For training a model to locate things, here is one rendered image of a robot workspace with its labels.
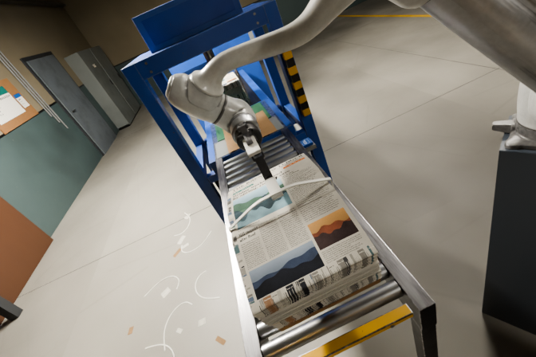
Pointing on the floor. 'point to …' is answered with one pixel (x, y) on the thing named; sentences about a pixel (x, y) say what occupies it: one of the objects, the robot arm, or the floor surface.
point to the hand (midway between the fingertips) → (265, 173)
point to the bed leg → (425, 340)
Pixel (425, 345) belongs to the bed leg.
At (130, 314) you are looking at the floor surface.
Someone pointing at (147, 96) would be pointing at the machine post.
